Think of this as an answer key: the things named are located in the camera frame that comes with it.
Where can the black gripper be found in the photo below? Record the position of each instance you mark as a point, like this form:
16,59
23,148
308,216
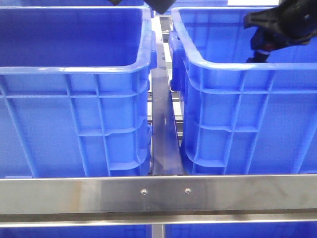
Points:
292,23

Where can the red mushroom push button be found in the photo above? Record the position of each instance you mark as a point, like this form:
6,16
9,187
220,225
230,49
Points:
261,55

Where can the blue plastic crate right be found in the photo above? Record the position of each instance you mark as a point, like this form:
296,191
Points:
242,118

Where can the blue plastic crate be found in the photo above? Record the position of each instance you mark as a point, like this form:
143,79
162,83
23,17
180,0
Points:
242,118
74,91

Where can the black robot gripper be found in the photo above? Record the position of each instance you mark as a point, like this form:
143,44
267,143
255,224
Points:
160,6

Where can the steel shelf divider bar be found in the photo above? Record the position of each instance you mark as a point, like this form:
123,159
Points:
166,155

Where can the blue crate lower right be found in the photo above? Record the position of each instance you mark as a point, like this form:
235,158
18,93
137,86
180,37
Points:
243,230

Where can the blue plastic crate left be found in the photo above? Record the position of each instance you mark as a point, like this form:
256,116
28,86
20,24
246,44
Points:
74,91

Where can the blue crate lower left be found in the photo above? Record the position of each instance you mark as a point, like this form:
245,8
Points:
127,231

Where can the steel shelf front rail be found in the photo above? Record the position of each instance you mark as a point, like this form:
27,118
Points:
153,200

